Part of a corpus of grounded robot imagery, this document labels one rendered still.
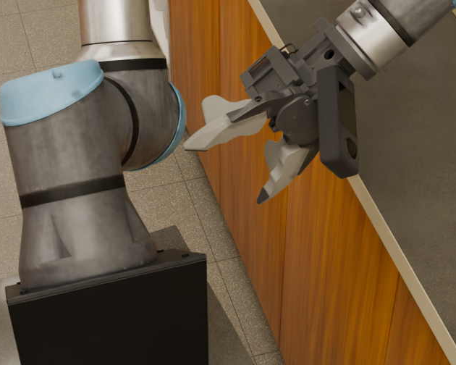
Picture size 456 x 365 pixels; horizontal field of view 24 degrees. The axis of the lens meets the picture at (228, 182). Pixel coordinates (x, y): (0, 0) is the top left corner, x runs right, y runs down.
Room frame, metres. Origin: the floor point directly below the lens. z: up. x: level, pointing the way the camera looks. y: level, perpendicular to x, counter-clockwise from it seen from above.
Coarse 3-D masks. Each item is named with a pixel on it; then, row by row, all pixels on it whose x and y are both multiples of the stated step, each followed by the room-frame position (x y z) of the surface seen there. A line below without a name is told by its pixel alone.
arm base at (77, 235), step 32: (64, 192) 0.79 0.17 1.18; (96, 192) 0.80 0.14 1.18; (32, 224) 0.78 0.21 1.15; (64, 224) 0.76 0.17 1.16; (96, 224) 0.77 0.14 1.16; (128, 224) 0.78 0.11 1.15; (32, 256) 0.75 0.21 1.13; (64, 256) 0.74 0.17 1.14; (96, 256) 0.73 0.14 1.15; (128, 256) 0.75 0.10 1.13; (32, 288) 0.73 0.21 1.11
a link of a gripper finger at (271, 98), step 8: (288, 88) 0.86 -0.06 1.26; (256, 96) 0.85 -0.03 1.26; (264, 96) 0.85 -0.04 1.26; (272, 96) 0.85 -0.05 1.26; (280, 96) 0.85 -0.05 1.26; (288, 96) 0.85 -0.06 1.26; (248, 104) 0.84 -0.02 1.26; (256, 104) 0.84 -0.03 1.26; (264, 104) 0.84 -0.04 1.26; (272, 104) 0.85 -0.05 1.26; (280, 104) 0.85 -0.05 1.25; (232, 112) 0.84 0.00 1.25; (240, 112) 0.84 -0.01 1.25; (248, 112) 0.83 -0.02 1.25; (256, 112) 0.84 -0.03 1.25; (272, 112) 0.85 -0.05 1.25; (232, 120) 0.83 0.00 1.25; (240, 120) 0.83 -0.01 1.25
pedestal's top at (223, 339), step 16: (160, 240) 0.95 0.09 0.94; (176, 240) 0.95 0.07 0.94; (0, 288) 0.87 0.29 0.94; (208, 288) 0.87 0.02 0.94; (0, 304) 0.84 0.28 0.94; (208, 304) 0.84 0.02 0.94; (0, 320) 0.82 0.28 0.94; (208, 320) 0.82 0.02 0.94; (224, 320) 0.82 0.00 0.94; (0, 336) 0.79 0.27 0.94; (208, 336) 0.79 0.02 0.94; (224, 336) 0.79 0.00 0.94; (0, 352) 0.77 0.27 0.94; (16, 352) 0.77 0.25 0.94; (208, 352) 0.77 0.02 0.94; (224, 352) 0.77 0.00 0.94; (240, 352) 0.77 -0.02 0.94
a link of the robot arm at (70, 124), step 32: (96, 64) 0.92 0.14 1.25; (0, 96) 0.88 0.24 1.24; (32, 96) 0.86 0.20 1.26; (64, 96) 0.86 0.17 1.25; (96, 96) 0.88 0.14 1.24; (128, 96) 0.93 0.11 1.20; (32, 128) 0.84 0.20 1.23; (64, 128) 0.84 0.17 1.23; (96, 128) 0.85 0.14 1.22; (128, 128) 0.89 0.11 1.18; (32, 160) 0.82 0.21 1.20; (64, 160) 0.81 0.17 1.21; (96, 160) 0.82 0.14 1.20; (32, 192) 0.80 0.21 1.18
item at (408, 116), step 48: (288, 0) 1.51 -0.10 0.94; (336, 0) 1.51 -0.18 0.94; (288, 48) 1.38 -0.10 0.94; (432, 48) 1.38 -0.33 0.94; (384, 96) 1.25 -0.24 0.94; (432, 96) 1.25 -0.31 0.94; (384, 144) 1.14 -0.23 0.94; (432, 144) 1.14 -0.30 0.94; (384, 192) 1.04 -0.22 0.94; (432, 192) 1.04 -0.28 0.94; (384, 240) 0.98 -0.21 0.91; (432, 240) 0.95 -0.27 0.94; (432, 288) 0.87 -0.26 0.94
